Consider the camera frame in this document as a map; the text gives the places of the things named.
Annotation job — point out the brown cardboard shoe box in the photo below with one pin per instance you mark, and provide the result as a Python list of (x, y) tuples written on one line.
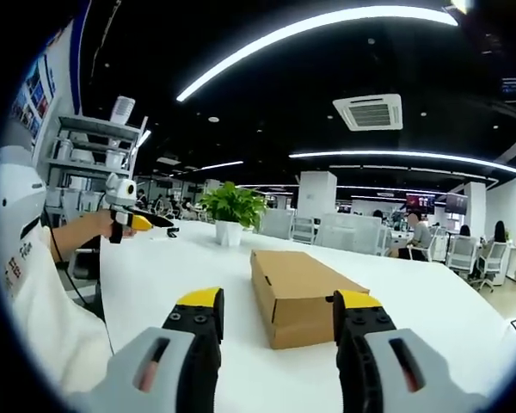
[(301, 279)]

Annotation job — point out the long ceiling light strip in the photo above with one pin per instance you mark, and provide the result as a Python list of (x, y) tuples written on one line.
[(404, 157)]

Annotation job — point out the small black object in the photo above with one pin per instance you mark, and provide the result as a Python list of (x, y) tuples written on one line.
[(173, 232)]

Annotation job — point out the white mesh office chair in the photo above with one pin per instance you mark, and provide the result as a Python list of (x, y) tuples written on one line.
[(462, 253), (493, 262), (348, 234), (304, 230), (277, 223)]

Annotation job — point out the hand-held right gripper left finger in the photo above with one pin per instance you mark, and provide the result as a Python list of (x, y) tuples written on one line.
[(155, 365)]

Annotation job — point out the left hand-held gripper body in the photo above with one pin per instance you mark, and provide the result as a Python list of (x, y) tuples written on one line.
[(121, 191)]

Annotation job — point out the dark wall screen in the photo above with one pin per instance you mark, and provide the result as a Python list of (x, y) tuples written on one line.
[(420, 203), (456, 204)]

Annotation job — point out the long curved ceiling light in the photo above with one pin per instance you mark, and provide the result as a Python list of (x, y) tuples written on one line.
[(309, 30)]

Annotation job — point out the person's left hand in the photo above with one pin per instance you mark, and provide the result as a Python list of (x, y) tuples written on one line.
[(99, 226)]

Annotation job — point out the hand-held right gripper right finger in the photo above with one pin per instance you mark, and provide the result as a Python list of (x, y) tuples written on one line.
[(395, 365)]

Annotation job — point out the wall poster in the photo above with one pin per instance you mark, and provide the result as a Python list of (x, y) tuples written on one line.
[(33, 99)]

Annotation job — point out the ceiling air conditioner vent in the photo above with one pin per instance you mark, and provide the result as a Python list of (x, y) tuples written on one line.
[(368, 112)]

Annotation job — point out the green potted plant white pot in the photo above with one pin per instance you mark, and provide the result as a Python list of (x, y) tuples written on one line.
[(232, 211)]

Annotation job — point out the grey metal shelf rack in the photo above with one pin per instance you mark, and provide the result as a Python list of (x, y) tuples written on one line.
[(90, 159)]

